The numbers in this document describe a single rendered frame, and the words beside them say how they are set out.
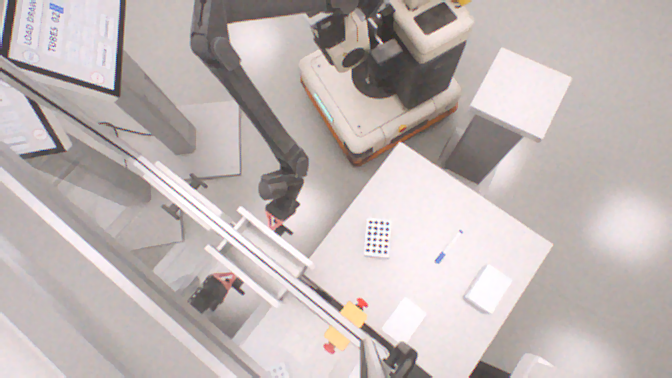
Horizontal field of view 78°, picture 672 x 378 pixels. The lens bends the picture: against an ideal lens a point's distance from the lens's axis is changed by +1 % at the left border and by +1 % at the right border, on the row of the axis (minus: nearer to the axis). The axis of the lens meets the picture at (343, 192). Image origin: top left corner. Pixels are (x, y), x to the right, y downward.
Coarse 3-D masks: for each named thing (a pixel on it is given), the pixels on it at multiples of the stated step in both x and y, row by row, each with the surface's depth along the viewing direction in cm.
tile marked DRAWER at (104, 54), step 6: (102, 42) 135; (102, 48) 135; (108, 48) 136; (96, 54) 133; (102, 54) 134; (108, 54) 136; (96, 60) 132; (102, 60) 134; (108, 60) 135; (102, 66) 133; (108, 66) 135
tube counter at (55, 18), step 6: (48, 0) 126; (54, 0) 127; (60, 0) 129; (48, 6) 126; (54, 6) 127; (60, 6) 128; (48, 12) 125; (54, 12) 127; (60, 12) 128; (48, 18) 125; (54, 18) 126; (60, 18) 127; (60, 24) 127
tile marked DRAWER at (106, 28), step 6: (102, 12) 138; (102, 18) 137; (108, 18) 139; (114, 18) 140; (102, 24) 137; (108, 24) 138; (114, 24) 140; (102, 30) 136; (108, 30) 138; (114, 30) 139; (102, 36) 136; (108, 36) 137
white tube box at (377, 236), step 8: (368, 224) 137; (376, 224) 140; (384, 224) 137; (368, 232) 138; (376, 232) 137; (384, 232) 136; (368, 240) 139; (376, 240) 139; (384, 240) 135; (368, 248) 135; (376, 248) 135; (384, 248) 135; (376, 256) 136; (384, 256) 134
